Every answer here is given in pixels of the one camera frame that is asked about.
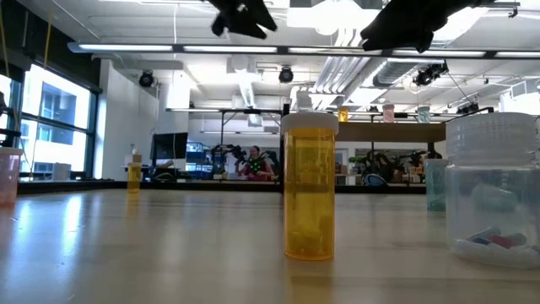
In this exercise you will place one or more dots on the small green desk plant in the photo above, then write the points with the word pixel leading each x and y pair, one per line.
pixel 356 160

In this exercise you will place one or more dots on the background black robot arm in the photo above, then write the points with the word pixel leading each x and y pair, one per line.
pixel 230 154
pixel 379 162

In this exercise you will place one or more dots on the pink medicine bottle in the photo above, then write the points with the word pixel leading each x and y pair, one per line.
pixel 388 115
pixel 9 177

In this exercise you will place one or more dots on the cardboard tissue box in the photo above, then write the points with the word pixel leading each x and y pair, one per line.
pixel 131 157

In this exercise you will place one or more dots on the person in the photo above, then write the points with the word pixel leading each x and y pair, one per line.
pixel 254 153

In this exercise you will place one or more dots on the clear medicine bottle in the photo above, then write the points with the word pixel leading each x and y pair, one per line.
pixel 304 101

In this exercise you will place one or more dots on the black ceiling track light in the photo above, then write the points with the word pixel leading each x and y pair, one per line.
pixel 430 74
pixel 468 109

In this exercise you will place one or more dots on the wooden shelf black frame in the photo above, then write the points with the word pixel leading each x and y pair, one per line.
pixel 388 132

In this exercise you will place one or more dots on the black computer monitor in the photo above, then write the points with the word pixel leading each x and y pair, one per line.
pixel 169 145

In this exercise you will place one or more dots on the small white cabinet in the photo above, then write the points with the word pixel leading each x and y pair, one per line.
pixel 62 172

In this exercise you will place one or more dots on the black ceiling spotlight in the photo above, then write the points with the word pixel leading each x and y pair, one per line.
pixel 286 74
pixel 146 79

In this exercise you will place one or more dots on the black aluminium table frame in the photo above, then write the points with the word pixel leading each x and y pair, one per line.
pixel 211 186

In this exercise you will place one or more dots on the long linear ceiling light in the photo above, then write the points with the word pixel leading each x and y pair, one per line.
pixel 126 47

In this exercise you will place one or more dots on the green medicine bottle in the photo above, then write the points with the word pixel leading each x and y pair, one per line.
pixel 435 186
pixel 423 115

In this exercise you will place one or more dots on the orange medicine bottle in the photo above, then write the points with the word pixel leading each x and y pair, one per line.
pixel 343 115
pixel 310 190
pixel 134 179

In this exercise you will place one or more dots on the wide clear pill jar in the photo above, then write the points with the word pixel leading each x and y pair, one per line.
pixel 491 202

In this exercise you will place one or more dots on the blue white round object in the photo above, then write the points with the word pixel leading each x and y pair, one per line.
pixel 374 180

